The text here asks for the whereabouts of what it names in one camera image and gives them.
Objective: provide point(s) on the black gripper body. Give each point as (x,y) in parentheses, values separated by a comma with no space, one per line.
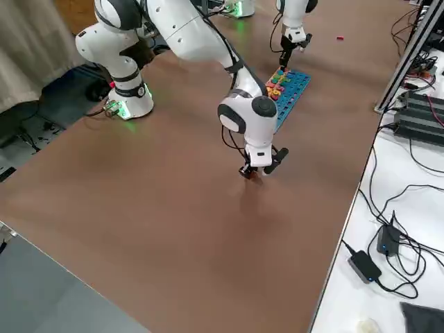
(287,46)
(246,160)

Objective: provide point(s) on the wide pink block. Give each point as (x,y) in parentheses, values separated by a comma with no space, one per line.
(284,70)

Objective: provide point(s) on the colourful toy puzzle board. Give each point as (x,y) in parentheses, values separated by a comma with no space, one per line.
(295,90)

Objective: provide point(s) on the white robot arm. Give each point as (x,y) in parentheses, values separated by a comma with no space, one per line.
(190,34)
(295,14)

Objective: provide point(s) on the black ribbed power supply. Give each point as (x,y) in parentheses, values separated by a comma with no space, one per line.
(416,126)
(421,104)

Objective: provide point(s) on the grey black power adapter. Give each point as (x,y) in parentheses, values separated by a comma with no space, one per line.
(364,265)

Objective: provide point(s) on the cream tape roll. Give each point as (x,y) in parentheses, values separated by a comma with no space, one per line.
(368,326)

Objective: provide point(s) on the dark grey cloth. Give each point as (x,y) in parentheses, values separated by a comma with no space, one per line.
(426,319)

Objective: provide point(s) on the black flat floor item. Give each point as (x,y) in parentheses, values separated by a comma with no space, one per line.
(7,175)

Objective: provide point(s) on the beige curtain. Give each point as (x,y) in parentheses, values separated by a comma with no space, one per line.
(34,52)

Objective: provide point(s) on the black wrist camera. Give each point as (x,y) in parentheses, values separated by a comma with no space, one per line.
(277,162)
(306,41)

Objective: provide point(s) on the aluminium frame post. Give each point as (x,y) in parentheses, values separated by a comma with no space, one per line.
(399,71)

